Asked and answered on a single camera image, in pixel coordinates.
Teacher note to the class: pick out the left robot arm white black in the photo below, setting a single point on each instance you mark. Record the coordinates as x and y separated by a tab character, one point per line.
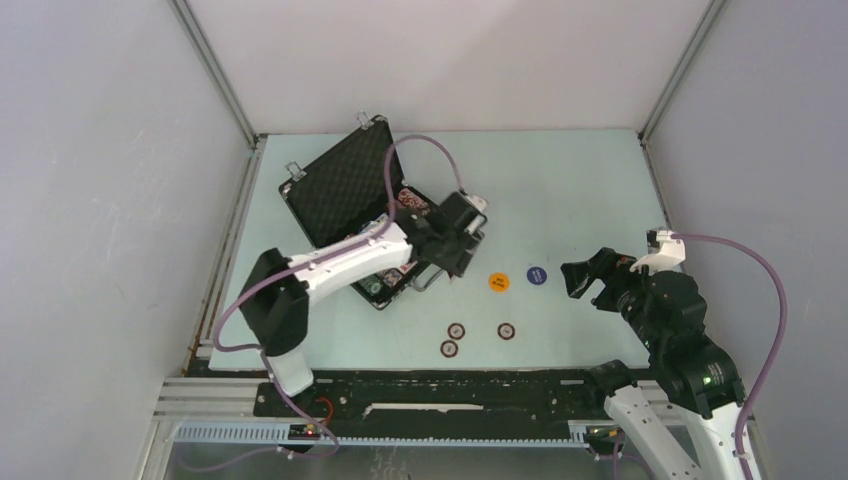
280	291

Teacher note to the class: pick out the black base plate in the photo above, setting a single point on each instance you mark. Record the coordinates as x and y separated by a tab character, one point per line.
486	405

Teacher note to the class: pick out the purple blue chip stack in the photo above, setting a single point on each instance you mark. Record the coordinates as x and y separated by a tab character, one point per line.
391	277

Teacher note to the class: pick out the red white chip stack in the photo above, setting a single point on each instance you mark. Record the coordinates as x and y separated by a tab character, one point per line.
410	199

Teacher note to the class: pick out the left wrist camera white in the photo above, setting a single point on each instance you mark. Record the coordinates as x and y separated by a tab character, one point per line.
479	203

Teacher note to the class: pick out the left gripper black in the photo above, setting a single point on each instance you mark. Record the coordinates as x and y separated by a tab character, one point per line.
456	263

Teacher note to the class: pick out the blue small blind button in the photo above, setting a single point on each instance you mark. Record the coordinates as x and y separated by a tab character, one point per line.
536	275

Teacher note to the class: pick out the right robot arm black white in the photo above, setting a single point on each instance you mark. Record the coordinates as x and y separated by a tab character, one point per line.
666	312

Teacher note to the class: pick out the green chip stack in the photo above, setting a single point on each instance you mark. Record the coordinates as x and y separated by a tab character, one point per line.
371	285

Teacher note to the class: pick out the black aluminium poker case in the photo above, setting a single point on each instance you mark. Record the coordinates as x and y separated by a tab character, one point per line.
349	189

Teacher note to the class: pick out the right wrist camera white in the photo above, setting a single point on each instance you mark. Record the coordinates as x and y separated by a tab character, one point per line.
665	252

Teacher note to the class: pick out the orange big blind button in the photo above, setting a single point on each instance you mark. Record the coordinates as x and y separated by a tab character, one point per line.
499	282

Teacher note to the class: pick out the red playing card deck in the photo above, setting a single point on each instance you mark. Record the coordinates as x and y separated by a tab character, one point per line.
407	268

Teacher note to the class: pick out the brown 100 poker chip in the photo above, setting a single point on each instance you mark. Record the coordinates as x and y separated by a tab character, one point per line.
456	331
506	331
449	349

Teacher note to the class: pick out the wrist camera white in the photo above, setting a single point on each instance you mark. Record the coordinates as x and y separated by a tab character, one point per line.
665	252
479	203

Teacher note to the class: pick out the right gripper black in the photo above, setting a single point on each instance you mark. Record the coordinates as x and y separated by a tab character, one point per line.
615	268

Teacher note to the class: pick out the aluminium frame rail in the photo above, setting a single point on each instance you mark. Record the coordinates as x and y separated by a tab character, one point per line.
207	399

